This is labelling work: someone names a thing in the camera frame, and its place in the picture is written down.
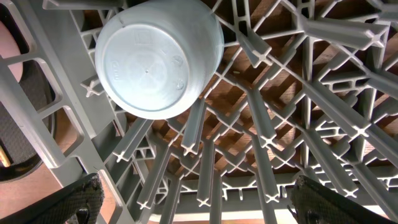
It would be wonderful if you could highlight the pink bowl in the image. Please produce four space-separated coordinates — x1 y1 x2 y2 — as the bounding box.
0 22 23 82

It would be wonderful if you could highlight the round black tray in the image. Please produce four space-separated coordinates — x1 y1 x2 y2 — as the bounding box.
1 1 59 183

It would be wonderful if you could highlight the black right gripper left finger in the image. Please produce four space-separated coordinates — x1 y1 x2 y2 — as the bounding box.
1 173 104 224

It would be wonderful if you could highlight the wooden chopstick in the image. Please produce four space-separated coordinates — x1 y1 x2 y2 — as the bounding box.
0 146 11 167

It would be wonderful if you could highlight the grey dishwasher rack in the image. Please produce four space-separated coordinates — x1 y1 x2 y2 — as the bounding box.
0 0 398 224

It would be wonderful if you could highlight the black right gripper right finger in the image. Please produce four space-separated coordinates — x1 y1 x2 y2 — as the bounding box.
289 175 396 224

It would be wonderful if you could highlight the light blue plastic cup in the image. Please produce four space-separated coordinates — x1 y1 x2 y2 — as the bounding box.
95 0 224 119

